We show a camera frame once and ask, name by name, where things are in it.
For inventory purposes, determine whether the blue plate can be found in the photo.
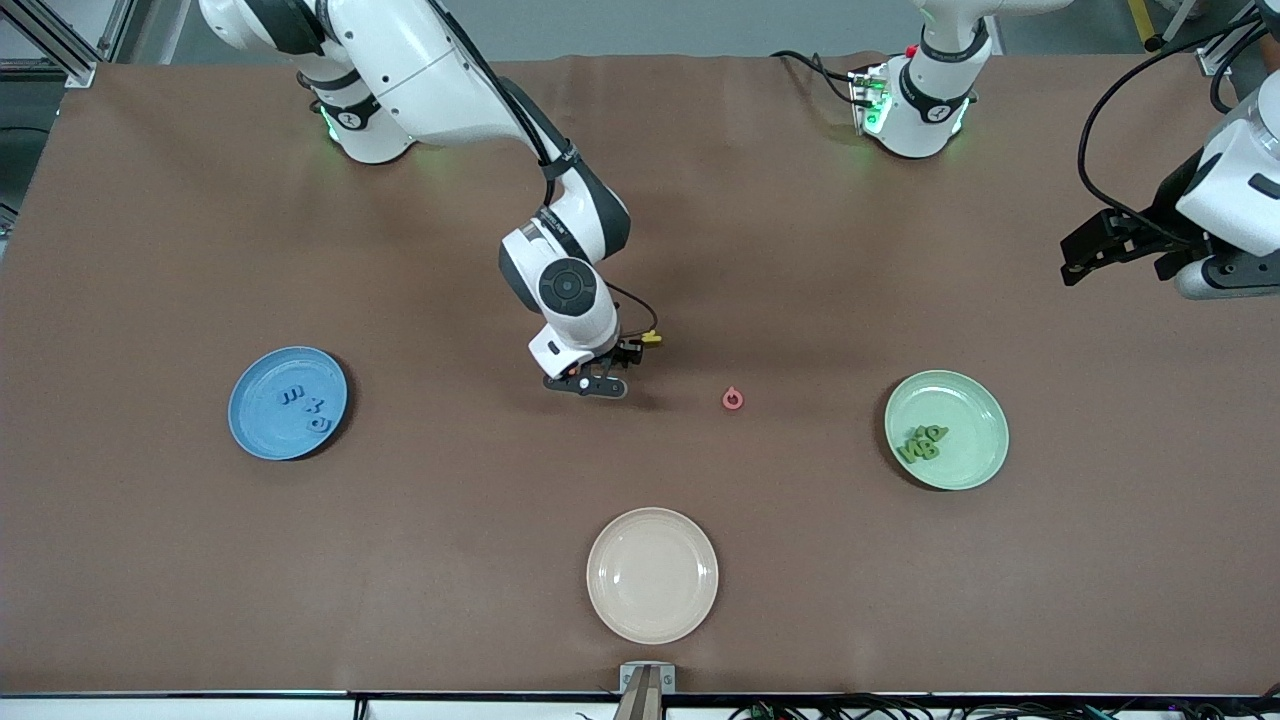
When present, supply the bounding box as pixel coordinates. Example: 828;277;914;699
228;346;349;462

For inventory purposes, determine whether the green plate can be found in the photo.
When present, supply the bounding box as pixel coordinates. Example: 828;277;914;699
884;370;1010;492

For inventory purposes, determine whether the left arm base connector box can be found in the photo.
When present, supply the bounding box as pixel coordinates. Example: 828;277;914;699
848;62;893;136

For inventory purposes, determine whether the cream plate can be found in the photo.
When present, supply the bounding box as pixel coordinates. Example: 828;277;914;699
586;507;719;645

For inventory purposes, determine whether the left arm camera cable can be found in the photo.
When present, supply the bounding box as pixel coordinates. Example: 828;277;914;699
1077;10;1280;246

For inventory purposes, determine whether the chair leg with caster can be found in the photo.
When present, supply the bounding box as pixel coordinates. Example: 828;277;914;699
1143;0;1201;53

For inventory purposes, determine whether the aluminium frame structure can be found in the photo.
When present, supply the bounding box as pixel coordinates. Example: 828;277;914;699
0;0;136;89

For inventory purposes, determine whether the white table edge rail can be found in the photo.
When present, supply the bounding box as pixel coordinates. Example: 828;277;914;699
0;697;1280;720

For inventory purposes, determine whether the aluminium frame profile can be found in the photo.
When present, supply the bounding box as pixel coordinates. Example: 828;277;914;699
1195;0;1263;76

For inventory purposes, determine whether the left arm base cable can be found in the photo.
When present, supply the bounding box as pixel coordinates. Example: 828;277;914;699
770;48;863;107

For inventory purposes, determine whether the brown table cover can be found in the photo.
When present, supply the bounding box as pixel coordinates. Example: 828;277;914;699
0;52;1280;697

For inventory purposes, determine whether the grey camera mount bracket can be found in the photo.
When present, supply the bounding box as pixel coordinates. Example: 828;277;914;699
612;662;677;720

